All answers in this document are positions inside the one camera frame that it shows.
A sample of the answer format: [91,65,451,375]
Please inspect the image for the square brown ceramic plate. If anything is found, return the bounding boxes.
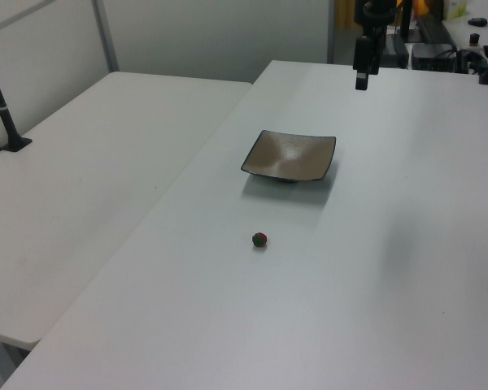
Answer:
[240,129,338,184]

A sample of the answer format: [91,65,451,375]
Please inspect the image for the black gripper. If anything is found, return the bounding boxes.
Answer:
[353,0,394,91]

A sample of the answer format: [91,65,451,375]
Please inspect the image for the white side table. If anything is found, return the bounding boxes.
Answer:
[0,71,254,351]

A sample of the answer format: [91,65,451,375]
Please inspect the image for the black camera stand pole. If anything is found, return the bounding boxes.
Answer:
[0,40,33,154]

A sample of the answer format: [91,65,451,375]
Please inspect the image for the grey metal partition post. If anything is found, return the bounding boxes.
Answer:
[92,0,120,73]

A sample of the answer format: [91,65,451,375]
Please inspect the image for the green white box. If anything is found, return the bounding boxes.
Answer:
[442,0,469,20]

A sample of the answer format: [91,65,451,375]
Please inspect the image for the black electronics box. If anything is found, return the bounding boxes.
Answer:
[410,41,459,71]

